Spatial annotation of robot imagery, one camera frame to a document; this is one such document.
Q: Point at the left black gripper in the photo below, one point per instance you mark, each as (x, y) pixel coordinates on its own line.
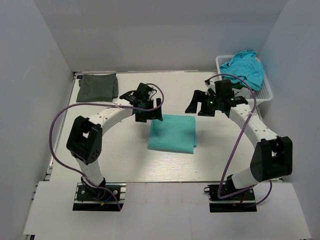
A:
(157, 115)

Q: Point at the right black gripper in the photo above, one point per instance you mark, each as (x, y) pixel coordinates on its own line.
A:
(198, 96)

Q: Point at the teal green t-shirt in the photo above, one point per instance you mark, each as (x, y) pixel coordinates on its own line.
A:
(175, 133)

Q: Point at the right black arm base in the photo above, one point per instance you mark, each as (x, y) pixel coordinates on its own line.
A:
(244, 202)

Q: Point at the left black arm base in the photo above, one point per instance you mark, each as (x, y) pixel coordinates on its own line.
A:
(89, 199)

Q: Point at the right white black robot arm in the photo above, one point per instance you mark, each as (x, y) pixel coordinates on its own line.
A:
(273, 154)

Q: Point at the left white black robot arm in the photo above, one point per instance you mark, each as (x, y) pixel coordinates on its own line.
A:
(86, 135)

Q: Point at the dark green cloth in basket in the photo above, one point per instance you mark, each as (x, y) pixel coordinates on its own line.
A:
(237, 86)

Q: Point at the grey white cloth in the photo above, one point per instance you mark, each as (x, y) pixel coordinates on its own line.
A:
(243, 92)

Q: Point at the folded dark grey t-shirt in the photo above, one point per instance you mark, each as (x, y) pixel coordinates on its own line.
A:
(98, 88)

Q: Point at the light blue t-shirt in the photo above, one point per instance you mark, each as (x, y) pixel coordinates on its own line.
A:
(245, 66)

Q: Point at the white plastic basket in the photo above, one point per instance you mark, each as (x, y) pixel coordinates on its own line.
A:
(263, 95)

